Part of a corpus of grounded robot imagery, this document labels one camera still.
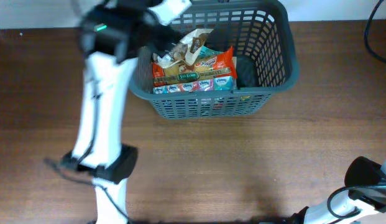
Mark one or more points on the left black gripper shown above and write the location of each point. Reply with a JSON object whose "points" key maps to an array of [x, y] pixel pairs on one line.
{"points": [[165, 38]]}

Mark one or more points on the beige clear wrapper bag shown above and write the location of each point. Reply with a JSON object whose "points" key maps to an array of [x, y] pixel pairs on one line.
{"points": [[187, 50]]}

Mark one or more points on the light teal tissue pack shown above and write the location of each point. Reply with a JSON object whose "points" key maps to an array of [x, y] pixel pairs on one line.
{"points": [[206, 52]]}

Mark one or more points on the San Remo spaghetti pack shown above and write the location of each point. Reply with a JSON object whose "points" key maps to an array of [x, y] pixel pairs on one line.
{"points": [[221, 65]]}

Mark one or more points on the blue pasta pack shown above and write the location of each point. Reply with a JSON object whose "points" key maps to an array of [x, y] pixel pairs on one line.
{"points": [[215, 84]]}

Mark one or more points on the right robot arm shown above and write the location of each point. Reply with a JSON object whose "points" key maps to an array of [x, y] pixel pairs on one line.
{"points": [[363, 194]]}

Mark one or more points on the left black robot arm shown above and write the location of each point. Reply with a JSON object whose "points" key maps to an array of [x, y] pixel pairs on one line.
{"points": [[110, 38]]}

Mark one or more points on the grey plastic shopping basket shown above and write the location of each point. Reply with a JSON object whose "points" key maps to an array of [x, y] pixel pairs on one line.
{"points": [[260, 35]]}

